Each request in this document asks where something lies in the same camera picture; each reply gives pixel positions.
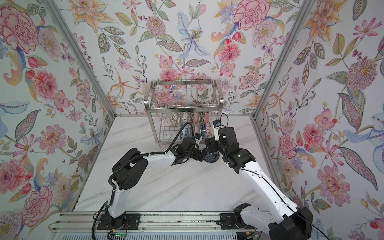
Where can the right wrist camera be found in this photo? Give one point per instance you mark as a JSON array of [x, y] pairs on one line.
[[216, 127]]

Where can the green leaf pattern bowl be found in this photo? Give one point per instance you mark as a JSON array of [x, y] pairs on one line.
[[205, 117]]

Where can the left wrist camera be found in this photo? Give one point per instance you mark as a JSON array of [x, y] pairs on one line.
[[197, 138]]

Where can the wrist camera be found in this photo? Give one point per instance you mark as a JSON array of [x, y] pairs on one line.
[[197, 138], [216, 127]]

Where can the purple striped bowl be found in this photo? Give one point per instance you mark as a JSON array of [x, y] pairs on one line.
[[196, 129]]

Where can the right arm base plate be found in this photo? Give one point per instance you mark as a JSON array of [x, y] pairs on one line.
[[231, 221]]

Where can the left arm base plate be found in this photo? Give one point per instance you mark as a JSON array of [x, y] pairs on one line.
[[123, 222]]

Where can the steel two-tier dish rack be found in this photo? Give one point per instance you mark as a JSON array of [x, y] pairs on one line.
[[162, 98]]

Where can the blue triangle pattern bowl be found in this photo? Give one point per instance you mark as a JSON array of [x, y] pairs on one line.
[[206, 130]]

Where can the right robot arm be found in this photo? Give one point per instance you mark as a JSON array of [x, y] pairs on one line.
[[285, 220]]

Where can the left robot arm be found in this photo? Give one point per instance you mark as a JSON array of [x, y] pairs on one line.
[[127, 172]]

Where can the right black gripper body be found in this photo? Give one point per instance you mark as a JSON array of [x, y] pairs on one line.
[[216, 147]]

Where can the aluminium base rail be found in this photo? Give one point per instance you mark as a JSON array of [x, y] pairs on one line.
[[166, 221]]

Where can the white brown lattice bowl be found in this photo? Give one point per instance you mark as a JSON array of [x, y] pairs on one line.
[[175, 118]]

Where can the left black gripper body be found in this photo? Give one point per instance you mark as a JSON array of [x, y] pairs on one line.
[[193, 154]]

